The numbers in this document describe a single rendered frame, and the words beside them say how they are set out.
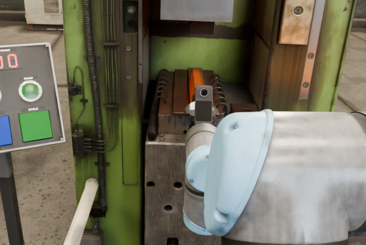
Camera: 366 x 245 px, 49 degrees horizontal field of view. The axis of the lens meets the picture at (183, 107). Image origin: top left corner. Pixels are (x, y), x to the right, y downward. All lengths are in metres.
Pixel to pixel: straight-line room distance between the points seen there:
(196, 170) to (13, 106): 0.53
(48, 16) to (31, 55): 5.45
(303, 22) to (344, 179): 0.97
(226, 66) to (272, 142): 1.34
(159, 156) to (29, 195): 1.52
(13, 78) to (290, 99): 0.86
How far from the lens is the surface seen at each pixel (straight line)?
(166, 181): 1.26
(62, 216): 2.42
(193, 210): 0.92
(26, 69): 1.15
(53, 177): 2.76
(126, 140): 1.43
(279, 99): 1.39
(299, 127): 0.37
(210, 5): 1.12
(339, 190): 0.37
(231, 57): 1.66
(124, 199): 1.57
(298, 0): 1.29
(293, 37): 1.31
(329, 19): 1.36
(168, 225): 1.37
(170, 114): 1.22
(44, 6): 6.57
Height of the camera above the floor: 1.49
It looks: 24 degrees down
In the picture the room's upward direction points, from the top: 3 degrees clockwise
